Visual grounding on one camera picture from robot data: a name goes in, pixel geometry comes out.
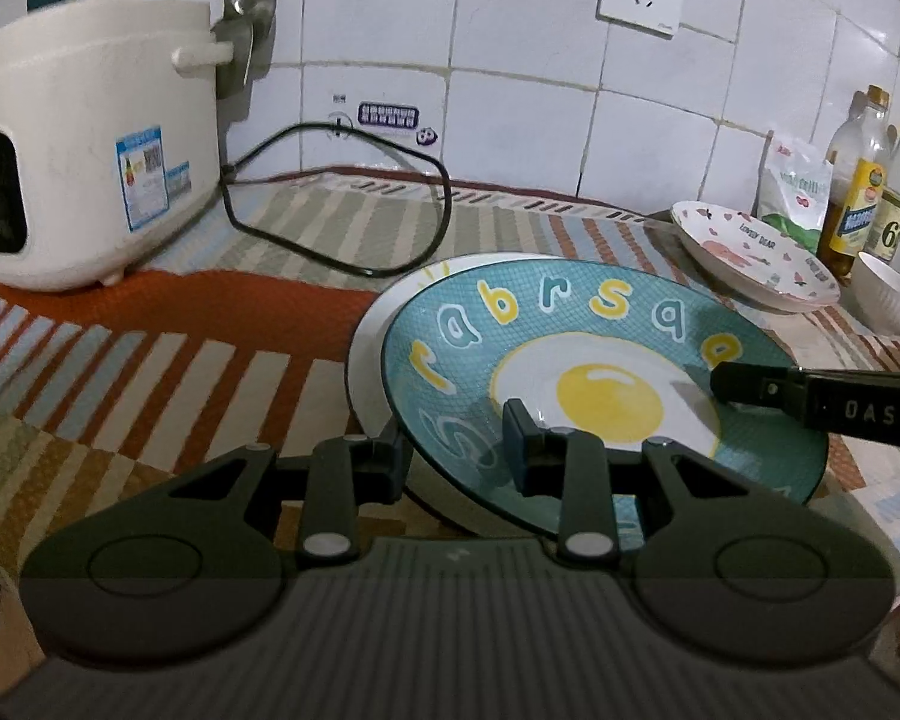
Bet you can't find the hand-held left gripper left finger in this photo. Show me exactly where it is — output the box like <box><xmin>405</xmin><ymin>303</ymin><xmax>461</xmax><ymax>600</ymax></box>
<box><xmin>169</xmin><ymin>424</ymin><xmax>415</xmax><ymax>569</ymax></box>

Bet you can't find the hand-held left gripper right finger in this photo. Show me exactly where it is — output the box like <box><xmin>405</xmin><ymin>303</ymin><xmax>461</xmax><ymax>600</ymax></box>
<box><xmin>501</xmin><ymin>399</ymin><xmax>777</xmax><ymax>568</ymax></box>

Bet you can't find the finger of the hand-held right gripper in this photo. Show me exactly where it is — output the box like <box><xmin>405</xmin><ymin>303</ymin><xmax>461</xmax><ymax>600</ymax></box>
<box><xmin>709</xmin><ymin>360</ymin><xmax>805</xmax><ymax>422</ymax></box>

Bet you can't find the white bowl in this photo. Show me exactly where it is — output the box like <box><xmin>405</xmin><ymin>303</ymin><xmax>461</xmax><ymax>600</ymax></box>
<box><xmin>849</xmin><ymin>251</ymin><xmax>900</xmax><ymax>338</ymax></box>

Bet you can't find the teal egg print plate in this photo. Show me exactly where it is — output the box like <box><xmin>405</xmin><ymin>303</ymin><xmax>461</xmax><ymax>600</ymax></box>
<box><xmin>381</xmin><ymin>259</ymin><xmax>830</xmax><ymax>541</ymax></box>

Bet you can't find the plain white plate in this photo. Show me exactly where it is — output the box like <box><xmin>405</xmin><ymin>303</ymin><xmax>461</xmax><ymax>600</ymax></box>
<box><xmin>345</xmin><ymin>253</ymin><xmax>565</xmax><ymax>542</ymax></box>

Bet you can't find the white plate with pink print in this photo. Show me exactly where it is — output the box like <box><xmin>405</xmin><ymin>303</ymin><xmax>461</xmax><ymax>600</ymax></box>
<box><xmin>670</xmin><ymin>201</ymin><xmax>842</xmax><ymax>314</ymax></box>

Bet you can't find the white and green bag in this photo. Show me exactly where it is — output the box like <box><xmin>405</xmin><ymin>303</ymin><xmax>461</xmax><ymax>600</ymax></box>
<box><xmin>756</xmin><ymin>131</ymin><xmax>833</xmax><ymax>256</ymax></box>

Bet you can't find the small clear bottle yellow cap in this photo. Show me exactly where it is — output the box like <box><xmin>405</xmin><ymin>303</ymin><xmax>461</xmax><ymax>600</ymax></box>
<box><xmin>864</xmin><ymin>118</ymin><xmax>900</xmax><ymax>265</ymax></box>

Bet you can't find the oil bottle with yellow label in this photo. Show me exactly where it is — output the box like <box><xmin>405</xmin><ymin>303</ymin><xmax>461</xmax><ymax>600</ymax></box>
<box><xmin>817</xmin><ymin>85</ymin><xmax>893</xmax><ymax>278</ymax></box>

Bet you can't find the striped woven mat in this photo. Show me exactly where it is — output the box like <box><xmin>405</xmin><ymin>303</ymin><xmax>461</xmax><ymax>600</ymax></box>
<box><xmin>0</xmin><ymin>165</ymin><xmax>900</xmax><ymax>616</ymax></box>

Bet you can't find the white rice cooker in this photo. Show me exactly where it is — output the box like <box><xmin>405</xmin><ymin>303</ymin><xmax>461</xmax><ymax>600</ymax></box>
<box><xmin>0</xmin><ymin>0</ymin><xmax>236</xmax><ymax>293</ymax></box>

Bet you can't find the black power cable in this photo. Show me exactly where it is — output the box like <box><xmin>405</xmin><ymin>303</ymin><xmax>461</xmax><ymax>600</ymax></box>
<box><xmin>220</xmin><ymin>122</ymin><xmax>453</xmax><ymax>277</ymax></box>

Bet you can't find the purple wall sticker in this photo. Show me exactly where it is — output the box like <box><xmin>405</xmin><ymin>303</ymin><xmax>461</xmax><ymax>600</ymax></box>
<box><xmin>358</xmin><ymin>101</ymin><xmax>420</xmax><ymax>135</ymax></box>

